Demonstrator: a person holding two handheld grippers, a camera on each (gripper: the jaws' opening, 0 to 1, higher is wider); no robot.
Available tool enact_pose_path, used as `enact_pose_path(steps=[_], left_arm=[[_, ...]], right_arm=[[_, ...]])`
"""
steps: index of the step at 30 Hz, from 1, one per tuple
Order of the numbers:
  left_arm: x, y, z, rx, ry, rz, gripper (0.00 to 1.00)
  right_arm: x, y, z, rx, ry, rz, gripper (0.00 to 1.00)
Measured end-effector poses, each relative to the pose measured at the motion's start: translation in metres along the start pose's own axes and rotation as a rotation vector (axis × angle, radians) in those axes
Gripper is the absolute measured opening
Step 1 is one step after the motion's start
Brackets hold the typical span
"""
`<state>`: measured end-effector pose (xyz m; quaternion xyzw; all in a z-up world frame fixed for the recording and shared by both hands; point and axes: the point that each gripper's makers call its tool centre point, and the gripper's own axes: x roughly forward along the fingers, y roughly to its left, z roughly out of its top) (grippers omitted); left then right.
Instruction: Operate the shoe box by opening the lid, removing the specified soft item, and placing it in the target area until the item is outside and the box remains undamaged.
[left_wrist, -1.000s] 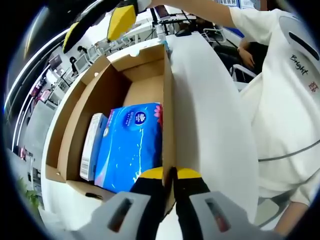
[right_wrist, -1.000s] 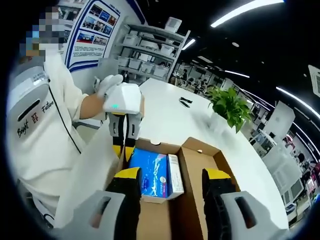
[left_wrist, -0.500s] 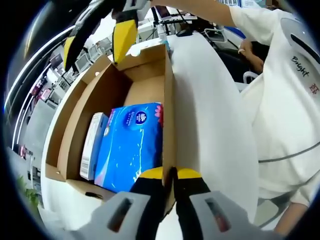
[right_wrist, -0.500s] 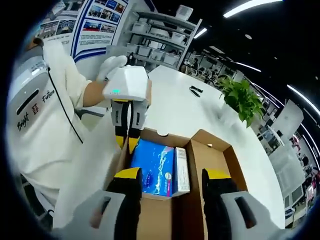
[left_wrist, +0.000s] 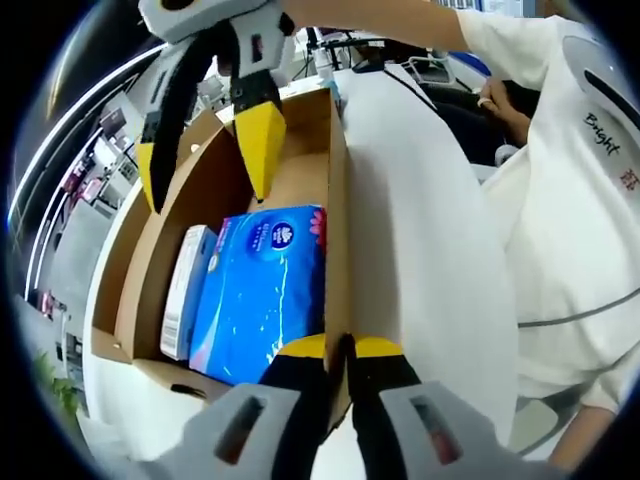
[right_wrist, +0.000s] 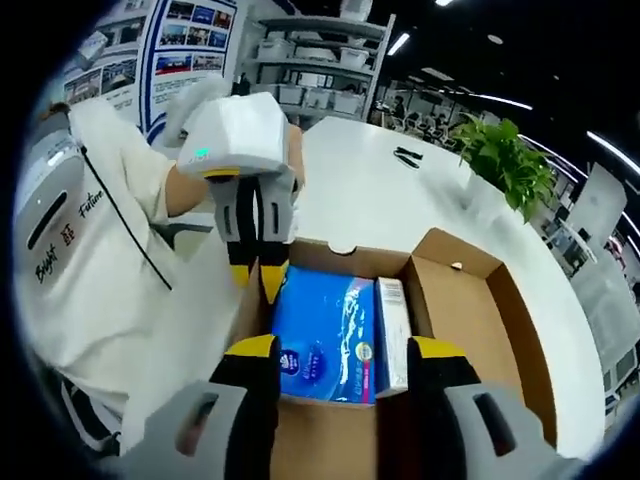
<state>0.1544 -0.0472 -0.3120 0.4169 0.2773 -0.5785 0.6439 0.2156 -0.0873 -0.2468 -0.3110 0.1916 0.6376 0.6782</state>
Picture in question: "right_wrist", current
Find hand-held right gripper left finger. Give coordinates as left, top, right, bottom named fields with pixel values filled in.
left=124, top=333, right=282, bottom=480

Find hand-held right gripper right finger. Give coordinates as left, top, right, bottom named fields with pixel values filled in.
left=406, top=335, right=567, bottom=480

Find brown cardboard shoe box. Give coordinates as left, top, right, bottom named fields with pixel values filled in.
left=234, top=226, right=560, bottom=480

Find blue soft tissue pack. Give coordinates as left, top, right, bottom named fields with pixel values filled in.
left=272, top=264, right=380, bottom=405

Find white barcode carton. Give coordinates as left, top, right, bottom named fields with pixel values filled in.
left=373, top=276, right=417, bottom=400

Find person's left hand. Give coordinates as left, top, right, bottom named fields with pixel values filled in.
left=286, top=123, right=307, bottom=195

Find grey office chair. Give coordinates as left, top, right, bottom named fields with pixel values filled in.
left=149, top=221, right=219, bottom=251

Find grey storage shelf rack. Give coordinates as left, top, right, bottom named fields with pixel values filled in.
left=243, top=13, right=397, bottom=127

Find person's dark shorts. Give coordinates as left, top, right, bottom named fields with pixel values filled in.
left=58, top=377, right=127, bottom=459

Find small dark object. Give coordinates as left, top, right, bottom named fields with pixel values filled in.
left=393, top=146, right=424, bottom=170

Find person in white shirt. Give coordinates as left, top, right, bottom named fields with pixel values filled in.
left=13, top=94, right=251, bottom=419

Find white chest device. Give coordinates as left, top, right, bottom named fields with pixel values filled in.
left=13, top=112, right=87, bottom=254

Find green plant in white pot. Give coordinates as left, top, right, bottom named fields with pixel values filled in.
left=449, top=113, right=559, bottom=224

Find blue white wall display board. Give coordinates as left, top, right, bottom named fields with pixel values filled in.
left=62, top=0, right=237, bottom=146

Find grey device cable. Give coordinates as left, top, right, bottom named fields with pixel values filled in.
left=79, top=143, right=174, bottom=292

